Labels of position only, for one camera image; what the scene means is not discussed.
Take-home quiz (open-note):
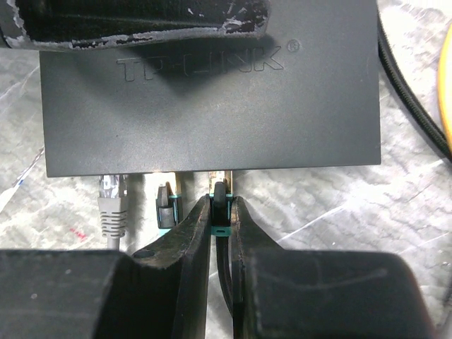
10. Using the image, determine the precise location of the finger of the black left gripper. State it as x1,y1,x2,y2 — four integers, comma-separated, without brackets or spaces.
1,0,271,50

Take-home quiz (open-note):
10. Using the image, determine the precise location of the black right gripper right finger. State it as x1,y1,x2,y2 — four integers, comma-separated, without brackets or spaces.
231,197,437,338

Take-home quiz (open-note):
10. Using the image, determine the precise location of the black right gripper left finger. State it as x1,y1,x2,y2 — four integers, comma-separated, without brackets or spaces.
1,197,210,338

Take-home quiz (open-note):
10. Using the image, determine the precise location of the black cable with teal plugs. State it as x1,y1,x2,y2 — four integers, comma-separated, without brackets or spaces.
155,172,184,238

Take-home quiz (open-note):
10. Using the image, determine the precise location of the grey ethernet cable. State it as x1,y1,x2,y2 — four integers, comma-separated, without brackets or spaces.
96,172,129,251

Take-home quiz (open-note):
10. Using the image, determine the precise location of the black network switch box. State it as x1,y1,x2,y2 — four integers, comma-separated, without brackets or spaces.
40,1,381,177

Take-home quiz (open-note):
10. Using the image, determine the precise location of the yellow ethernet cable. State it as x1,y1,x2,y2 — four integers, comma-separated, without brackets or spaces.
436,26,452,144

